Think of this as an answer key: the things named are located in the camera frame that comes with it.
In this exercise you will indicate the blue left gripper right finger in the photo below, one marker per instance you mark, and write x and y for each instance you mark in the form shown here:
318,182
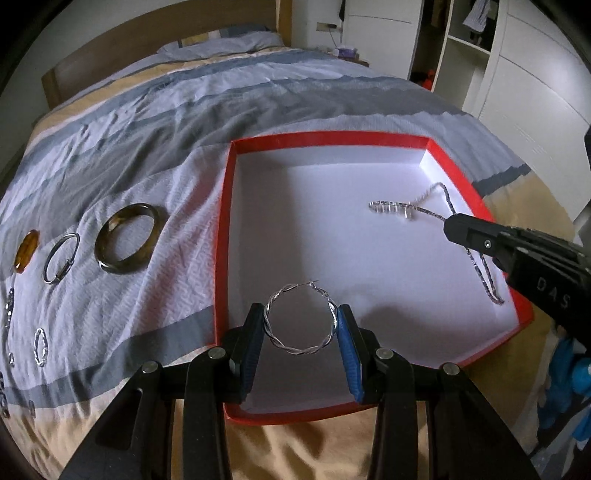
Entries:
357,346

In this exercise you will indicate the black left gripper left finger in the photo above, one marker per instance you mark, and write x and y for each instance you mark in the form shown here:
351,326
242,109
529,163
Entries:
245,354

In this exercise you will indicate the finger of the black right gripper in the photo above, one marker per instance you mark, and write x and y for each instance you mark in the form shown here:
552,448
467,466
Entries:
476,234

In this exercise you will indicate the twisted silver hoop earring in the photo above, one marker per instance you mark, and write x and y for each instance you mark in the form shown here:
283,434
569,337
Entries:
300,319

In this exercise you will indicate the dark olive bangle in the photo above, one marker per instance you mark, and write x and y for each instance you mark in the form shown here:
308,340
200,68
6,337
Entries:
125,242

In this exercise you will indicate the thin silver bangle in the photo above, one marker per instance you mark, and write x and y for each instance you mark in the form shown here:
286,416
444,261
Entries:
60,258

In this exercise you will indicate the silver wristwatch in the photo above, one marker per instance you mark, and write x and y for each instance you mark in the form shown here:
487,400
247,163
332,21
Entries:
9,307

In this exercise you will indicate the amber bangle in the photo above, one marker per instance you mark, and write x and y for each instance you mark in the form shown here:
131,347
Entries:
26,250

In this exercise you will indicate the red shallow box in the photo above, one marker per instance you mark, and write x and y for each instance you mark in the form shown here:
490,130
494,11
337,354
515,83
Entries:
362,213

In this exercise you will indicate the red item in wardrobe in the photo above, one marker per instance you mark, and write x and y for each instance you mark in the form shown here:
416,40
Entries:
428,82

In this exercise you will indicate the white wardrobe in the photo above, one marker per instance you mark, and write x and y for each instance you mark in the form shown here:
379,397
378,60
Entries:
522,78

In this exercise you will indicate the striped bed duvet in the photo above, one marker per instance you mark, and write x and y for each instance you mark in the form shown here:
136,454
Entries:
161,135

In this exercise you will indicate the hanging clothes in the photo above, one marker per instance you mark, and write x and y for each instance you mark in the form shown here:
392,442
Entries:
476,19

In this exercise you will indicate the wooden bedside table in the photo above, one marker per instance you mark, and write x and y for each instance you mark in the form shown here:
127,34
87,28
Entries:
353,59

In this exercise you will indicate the purple tissue box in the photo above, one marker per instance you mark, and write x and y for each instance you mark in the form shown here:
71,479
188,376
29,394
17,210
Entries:
346,52

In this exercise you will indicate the grey pillow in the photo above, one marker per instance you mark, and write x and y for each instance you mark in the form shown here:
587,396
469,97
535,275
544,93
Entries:
243,38

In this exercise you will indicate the wooden headboard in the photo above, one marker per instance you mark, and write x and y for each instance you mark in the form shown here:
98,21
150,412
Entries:
142,36

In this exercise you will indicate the wall socket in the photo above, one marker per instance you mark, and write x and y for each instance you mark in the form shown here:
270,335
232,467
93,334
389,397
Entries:
327,27

